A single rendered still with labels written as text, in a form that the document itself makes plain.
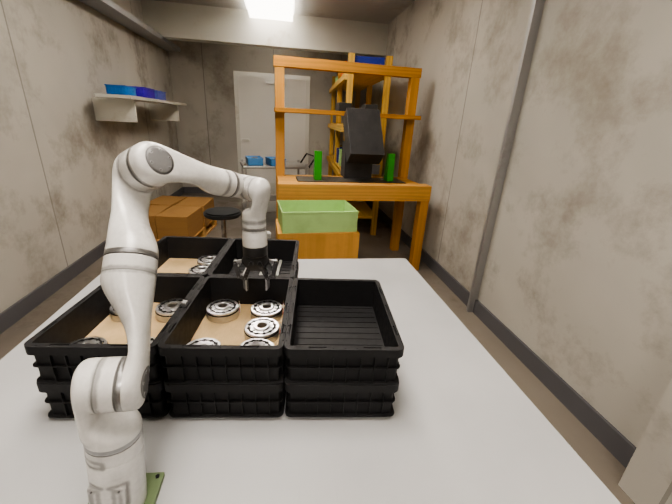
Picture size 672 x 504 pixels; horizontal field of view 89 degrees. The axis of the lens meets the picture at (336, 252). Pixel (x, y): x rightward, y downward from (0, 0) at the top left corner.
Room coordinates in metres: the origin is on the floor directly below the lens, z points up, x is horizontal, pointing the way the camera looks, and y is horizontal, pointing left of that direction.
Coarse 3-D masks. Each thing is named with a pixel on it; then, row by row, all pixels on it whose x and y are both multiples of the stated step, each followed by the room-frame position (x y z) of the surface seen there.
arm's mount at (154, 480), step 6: (150, 474) 0.51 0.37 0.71; (156, 474) 0.51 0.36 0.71; (162, 474) 0.51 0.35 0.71; (150, 480) 0.50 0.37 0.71; (156, 480) 0.50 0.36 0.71; (162, 480) 0.50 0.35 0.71; (150, 486) 0.48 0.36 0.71; (156, 486) 0.48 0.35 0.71; (150, 492) 0.47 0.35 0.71; (156, 492) 0.47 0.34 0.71; (150, 498) 0.46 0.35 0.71; (156, 498) 0.47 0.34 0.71
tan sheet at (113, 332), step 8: (152, 312) 0.96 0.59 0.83; (104, 320) 0.90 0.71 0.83; (112, 320) 0.91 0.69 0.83; (152, 320) 0.92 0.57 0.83; (96, 328) 0.86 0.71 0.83; (104, 328) 0.86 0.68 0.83; (112, 328) 0.86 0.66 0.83; (120, 328) 0.87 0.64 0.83; (152, 328) 0.87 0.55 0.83; (160, 328) 0.88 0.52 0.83; (88, 336) 0.82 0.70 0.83; (104, 336) 0.82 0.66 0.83; (112, 336) 0.83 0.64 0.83; (120, 336) 0.83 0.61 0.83; (152, 336) 0.84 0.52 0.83
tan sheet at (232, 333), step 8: (240, 304) 1.04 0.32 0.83; (248, 304) 1.05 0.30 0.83; (240, 312) 0.99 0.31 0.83; (248, 312) 1.00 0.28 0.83; (208, 320) 0.93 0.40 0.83; (240, 320) 0.94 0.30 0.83; (248, 320) 0.95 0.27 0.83; (280, 320) 0.96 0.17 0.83; (200, 328) 0.89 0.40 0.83; (208, 328) 0.89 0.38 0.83; (216, 328) 0.89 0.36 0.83; (224, 328) 0.90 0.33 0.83; (232, 328) 0.90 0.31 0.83; (240, 328) 0.90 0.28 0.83; (200, 336) 0.85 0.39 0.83; (208, 336) 0.85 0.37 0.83; (216, 336) 0.85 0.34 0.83; (224, 336) 0.85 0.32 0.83; (232, 336) 0.86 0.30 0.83; (240, 336) 0.86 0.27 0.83; (224, 344) 0.82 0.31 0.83; (232, 344) 0.82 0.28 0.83
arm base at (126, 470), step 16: (128, 448) 0.43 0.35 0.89; (96, 464) 0.41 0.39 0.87; (112, 464) 0.42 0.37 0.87; (128, 464) 0.43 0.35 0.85; (144, 464) 0.47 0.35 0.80; (96, 480) 0.41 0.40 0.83; (112, 480) 0.41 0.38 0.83; (128, 480) 0.43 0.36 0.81; (144, 480) 0.46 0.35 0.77; (96, 496) 0.41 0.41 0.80; (112, 496) 0.41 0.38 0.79; (128, 496) 0.42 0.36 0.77; (144, 496) 0.45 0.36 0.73
